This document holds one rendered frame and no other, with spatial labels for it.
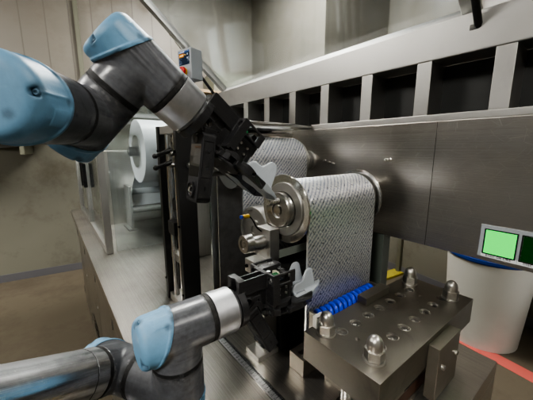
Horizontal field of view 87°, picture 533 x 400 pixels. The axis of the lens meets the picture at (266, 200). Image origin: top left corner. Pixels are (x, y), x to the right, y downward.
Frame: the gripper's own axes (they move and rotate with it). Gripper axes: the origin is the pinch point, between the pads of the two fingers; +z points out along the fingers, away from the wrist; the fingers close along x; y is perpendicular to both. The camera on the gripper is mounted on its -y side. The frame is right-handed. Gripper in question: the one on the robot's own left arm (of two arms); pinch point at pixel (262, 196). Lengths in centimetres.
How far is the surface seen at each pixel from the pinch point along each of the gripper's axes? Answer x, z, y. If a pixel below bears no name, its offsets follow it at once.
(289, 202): -2.6, 4.6, 2.0
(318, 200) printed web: -5.3, 8.7, 5.8
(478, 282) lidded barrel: 8, 193, 60
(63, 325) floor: 213, 55, -122
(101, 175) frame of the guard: 97, -10, -11
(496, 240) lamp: -28.9, 35.6, 17.7
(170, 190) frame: 37.8, -2.1, -5.4
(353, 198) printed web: -5.6, 18.1, 12.7
